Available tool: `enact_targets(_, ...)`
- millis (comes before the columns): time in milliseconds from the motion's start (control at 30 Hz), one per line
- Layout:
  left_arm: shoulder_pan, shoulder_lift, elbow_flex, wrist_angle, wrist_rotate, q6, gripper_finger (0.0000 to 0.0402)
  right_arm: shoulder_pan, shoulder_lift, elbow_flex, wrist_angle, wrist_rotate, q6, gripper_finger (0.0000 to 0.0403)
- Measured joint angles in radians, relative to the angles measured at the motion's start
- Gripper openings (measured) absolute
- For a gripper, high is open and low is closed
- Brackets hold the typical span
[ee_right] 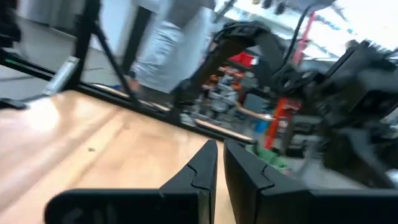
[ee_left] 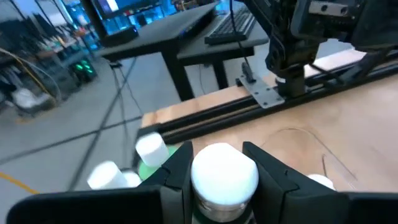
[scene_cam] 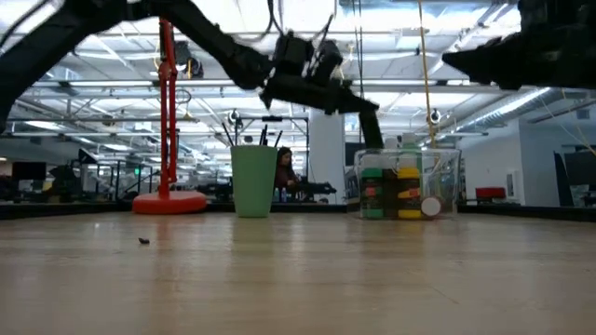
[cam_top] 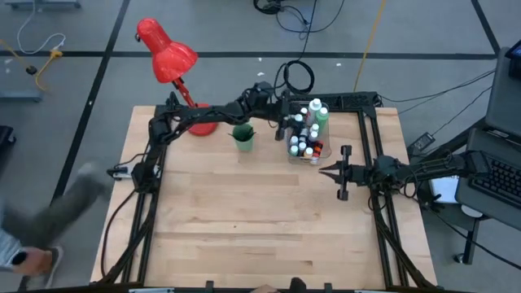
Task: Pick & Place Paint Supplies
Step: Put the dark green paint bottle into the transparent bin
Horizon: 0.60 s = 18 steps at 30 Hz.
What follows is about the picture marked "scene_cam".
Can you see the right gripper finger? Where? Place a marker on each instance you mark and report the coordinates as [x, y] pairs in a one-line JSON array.
[[484, 62]]

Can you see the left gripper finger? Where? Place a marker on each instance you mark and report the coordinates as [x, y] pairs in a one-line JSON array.
[[371, 130]]

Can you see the thin black paintbrush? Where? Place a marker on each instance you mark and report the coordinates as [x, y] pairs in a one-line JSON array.
[[228, 135], [262, 137], [278, 139]]

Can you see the small teal paint bottle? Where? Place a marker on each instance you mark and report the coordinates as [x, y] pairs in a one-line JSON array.
[[372, 195]]

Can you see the small yellow paint bottle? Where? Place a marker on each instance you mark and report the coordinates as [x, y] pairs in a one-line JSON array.
[[409, 195]]

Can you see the clear plastic bin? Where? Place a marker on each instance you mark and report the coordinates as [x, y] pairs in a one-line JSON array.
[[447, 186]]

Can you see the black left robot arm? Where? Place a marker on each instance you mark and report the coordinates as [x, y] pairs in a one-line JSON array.
[[28, 51]]

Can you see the white square column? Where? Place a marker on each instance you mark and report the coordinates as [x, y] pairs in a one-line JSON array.
[[326, 153]]

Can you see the black background robot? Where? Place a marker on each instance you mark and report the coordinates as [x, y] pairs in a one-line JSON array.
[[319, 188]]

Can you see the person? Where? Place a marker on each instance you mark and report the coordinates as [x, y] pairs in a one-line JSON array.
[[284, 170]]

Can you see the black background monitor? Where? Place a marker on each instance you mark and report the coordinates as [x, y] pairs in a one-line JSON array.
[[579, 172], [29, 172]]

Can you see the green plastic cup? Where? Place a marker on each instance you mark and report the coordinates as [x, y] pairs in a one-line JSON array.
[[253, 186]]

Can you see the red bench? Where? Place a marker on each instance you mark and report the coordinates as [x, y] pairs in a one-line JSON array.
[[490, 193]]

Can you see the red desk lamp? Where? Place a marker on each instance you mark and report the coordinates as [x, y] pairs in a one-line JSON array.
[[164, 116]]

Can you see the small black debris speck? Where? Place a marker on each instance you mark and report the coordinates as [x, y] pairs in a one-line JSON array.
[[143, 241]]

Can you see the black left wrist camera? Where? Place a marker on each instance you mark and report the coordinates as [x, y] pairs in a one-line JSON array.
[[327, 61]]

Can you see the black background camera stand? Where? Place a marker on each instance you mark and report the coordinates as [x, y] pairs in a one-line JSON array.
[[272, 119]]

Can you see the black aluminium table frame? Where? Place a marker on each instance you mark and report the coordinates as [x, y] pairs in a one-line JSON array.
[[512, 212]]

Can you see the black background workstation frame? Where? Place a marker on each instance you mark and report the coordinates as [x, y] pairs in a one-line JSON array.
[[116, 179]]

